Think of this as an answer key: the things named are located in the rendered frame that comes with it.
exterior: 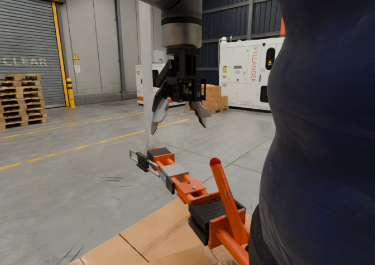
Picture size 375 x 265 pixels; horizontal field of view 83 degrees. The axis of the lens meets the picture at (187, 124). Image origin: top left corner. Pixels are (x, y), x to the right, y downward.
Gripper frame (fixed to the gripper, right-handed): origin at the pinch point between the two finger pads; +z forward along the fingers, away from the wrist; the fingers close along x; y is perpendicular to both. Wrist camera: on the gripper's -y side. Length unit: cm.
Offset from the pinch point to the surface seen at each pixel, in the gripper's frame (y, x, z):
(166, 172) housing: -3.6, -2.6, 12.8
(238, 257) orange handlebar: 27.2, -2.2, 13.7
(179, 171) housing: -2.4, 1.1, 12.7
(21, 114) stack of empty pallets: -623, -164, 92
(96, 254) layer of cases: -43, -23, 67
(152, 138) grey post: -277, 77, 93
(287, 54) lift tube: 37.0, -8.1, -16.1
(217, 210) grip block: 17.2, 0.6, 12.5
